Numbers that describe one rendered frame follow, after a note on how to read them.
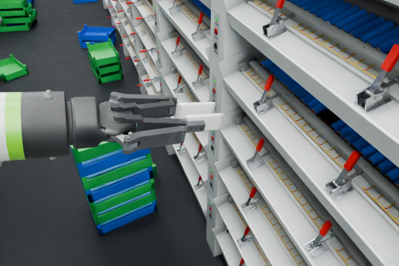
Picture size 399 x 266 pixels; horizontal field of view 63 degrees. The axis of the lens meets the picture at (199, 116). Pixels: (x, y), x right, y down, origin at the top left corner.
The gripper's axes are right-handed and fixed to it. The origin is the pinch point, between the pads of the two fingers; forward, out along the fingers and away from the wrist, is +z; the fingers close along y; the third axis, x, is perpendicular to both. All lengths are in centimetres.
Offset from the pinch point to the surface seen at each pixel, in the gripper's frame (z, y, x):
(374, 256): 21.5, 25.4, -9.8
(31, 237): -36, -69, -116
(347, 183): 23.4, 14.6, -5.4
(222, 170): 30, -30, -46
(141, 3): 27, -154, -27
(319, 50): 21.3, -1.6, 12.0
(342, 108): 18.0, 10.9, 7.9
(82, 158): -14, -60, -60
